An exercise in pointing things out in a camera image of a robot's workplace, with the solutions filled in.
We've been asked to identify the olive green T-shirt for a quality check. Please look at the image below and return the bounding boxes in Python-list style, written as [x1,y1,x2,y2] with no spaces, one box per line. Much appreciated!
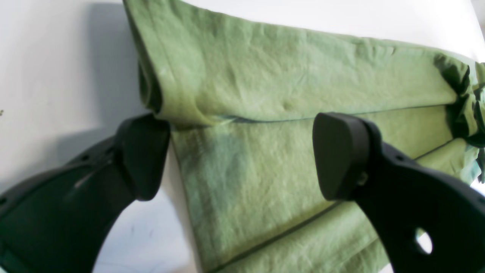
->
[124,0,484,273]

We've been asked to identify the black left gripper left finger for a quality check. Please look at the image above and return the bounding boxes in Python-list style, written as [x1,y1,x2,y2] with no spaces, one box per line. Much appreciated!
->
[0,115,171,273]

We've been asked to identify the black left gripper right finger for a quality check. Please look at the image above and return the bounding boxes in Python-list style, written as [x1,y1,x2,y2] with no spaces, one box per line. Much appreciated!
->
[313,113,485,273]

